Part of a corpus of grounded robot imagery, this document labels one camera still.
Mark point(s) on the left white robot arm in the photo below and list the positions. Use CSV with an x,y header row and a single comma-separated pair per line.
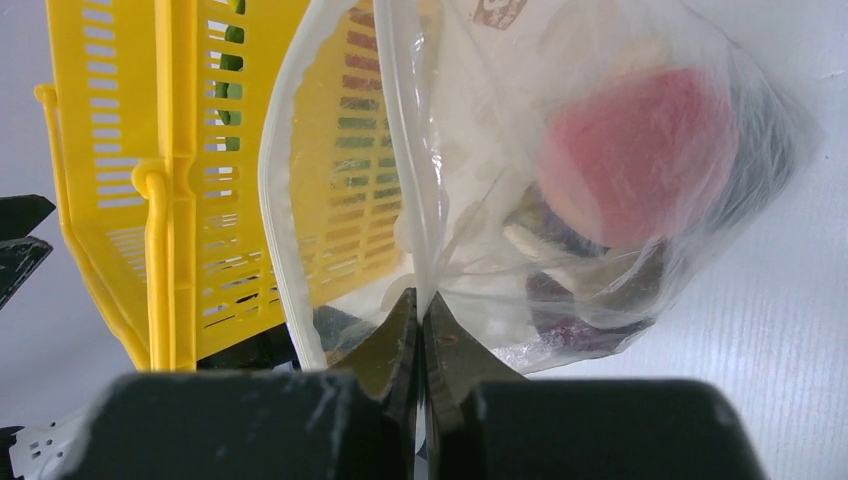
x,y
34,452

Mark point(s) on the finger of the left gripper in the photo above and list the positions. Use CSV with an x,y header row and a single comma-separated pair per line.
x,y
21,253

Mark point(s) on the clear zip top bag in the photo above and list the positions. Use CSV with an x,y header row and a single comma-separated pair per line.
x,y
470,89

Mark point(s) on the white garlic bulb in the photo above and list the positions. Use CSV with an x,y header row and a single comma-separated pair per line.
x,y
530,245

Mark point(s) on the yellow plastic basket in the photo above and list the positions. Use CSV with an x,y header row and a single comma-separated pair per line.
x,y
193,140

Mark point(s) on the pink peach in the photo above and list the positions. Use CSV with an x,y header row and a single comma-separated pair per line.
x,y
640,160

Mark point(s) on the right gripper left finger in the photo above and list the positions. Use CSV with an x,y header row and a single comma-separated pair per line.
x,y
355,420

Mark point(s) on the dark maroon fruit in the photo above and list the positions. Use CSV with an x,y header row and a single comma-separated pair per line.
x,y
596,298

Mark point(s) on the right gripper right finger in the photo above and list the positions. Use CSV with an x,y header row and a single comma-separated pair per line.
x,y
487,421

